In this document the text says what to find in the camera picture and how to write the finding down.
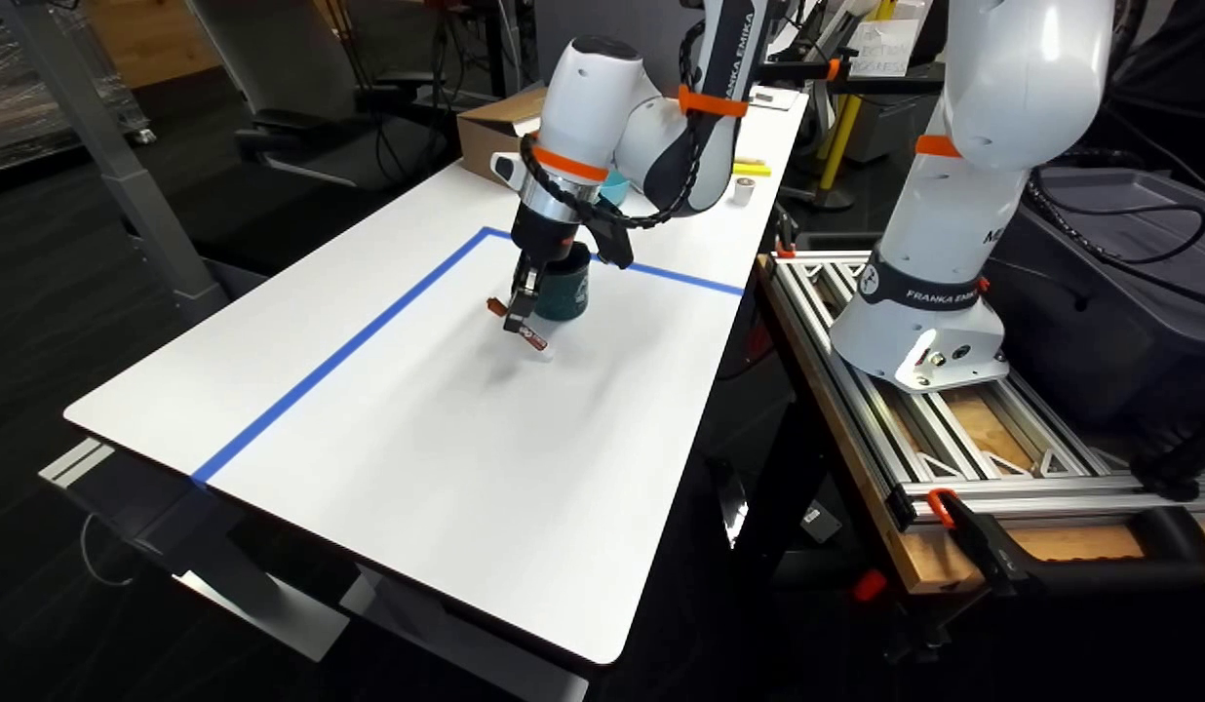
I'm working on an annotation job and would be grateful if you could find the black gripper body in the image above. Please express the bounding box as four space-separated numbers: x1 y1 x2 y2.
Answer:
507 202 594 272

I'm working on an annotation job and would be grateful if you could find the red marker with white label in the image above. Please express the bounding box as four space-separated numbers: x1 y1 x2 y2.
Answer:
483 298 553 355

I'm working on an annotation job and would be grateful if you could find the dark teal enamel mug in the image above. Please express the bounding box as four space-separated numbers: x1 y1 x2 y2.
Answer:
531 243 596 329

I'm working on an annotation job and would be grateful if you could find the brown cardboard box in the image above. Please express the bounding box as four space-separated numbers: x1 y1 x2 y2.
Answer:
452 83 553 186

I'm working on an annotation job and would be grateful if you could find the short blue tape strip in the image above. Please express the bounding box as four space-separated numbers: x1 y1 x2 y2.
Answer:
478 223 750 302

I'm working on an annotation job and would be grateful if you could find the long blue tape strip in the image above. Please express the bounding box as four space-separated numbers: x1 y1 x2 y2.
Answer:
188 228 500 489

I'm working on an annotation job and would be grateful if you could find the black office chair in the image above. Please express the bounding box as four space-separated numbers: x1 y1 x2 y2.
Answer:
188 0 465 202

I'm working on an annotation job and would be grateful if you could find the grey metal desk leg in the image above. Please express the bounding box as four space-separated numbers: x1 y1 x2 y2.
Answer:
4 0 231 325

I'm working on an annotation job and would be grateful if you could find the aluminium profile robot platform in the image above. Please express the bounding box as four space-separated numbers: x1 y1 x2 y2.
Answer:
758 243 1205 532

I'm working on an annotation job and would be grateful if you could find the black fabric case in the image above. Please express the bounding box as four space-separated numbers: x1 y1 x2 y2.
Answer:
986 163 1205 460

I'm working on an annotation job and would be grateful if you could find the wooden base board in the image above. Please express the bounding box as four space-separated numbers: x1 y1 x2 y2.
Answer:
881 388 1205 601

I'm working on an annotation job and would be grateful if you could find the black and orange bar clamp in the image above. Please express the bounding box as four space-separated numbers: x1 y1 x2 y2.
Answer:
919 484 1205 594

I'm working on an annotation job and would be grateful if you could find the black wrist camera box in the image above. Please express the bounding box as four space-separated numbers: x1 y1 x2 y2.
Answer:
583 199 638 272

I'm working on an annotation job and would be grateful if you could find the orange cable strap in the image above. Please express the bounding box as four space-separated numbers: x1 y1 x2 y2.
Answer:
673 83 751 126
525 142 616 186
914 129 966 163

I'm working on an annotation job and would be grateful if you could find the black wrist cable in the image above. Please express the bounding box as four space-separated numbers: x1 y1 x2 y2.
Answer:
525 135 709 236

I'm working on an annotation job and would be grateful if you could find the yellow post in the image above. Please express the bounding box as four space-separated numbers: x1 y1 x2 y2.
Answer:
813 89 873 199

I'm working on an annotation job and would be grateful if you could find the black cable on case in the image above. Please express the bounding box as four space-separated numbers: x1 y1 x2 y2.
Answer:
1024 167 1205 321

